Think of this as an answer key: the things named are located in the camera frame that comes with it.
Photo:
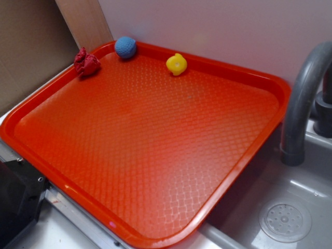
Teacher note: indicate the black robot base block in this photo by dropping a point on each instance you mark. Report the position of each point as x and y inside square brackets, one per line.
[22, 192]

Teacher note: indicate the orange plastic tray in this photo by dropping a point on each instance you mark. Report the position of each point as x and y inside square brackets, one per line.
[148, 154]

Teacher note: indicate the yellow rubber duck toy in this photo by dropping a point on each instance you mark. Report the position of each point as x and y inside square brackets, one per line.
[176, 64]

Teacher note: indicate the crumpled red cloth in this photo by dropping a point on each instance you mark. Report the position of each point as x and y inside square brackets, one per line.
[85, 63]

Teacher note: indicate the grey toy faucet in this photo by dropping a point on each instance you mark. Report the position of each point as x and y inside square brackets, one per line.
[311, 95]

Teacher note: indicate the light wooden board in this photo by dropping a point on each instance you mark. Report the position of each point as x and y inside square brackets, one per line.
[86, 22]

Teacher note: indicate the grey toy sink basin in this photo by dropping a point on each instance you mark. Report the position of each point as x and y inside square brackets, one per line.
[272, 205]

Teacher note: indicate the brown cardboard panel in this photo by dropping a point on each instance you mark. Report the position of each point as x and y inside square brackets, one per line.
[36, 44]

